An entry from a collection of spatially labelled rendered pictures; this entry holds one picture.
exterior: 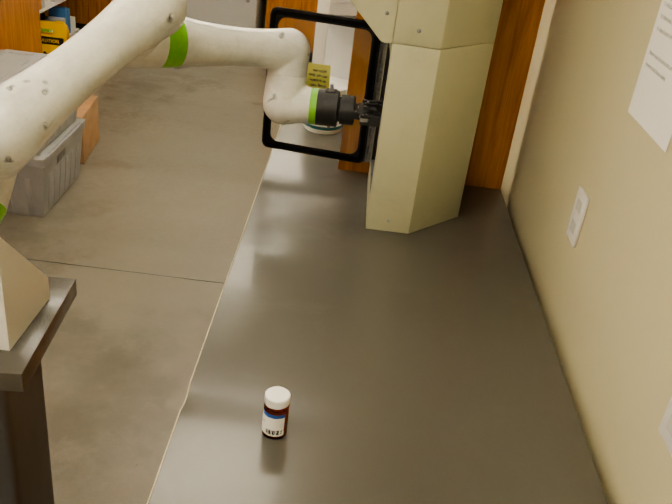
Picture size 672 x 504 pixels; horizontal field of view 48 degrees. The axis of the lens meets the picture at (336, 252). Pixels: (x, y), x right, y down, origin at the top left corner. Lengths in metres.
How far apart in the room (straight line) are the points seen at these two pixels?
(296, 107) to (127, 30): 0.57
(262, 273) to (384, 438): 0.55
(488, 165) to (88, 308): 1.78
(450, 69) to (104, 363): 1.76
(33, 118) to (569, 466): 1.06
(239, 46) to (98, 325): 1.64
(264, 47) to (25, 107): 0.69
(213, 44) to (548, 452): 1.12
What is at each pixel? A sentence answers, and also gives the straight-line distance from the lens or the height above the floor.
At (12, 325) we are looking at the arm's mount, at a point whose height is 0.98.
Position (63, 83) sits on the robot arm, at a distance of 1.42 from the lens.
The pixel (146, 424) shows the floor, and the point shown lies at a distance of 2.70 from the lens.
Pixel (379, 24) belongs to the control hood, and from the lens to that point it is 1.77.
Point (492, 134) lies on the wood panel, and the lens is 2.25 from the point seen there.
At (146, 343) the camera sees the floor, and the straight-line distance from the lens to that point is 3.06.
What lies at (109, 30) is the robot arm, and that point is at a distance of 1.50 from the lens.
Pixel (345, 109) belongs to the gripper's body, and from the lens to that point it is 1.93.
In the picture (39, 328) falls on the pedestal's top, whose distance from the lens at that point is 1.53.
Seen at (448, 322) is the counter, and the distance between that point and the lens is 1.62.
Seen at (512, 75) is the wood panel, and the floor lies 1.28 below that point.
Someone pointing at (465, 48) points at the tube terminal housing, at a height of 1.41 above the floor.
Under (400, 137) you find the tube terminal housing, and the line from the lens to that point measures 1.84.
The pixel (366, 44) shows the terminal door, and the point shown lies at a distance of 2.10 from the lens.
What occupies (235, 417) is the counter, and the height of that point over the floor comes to 0.94.
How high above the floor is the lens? 1.81
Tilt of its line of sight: 29 degrees down
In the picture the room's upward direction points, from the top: 7 degrees clockwise
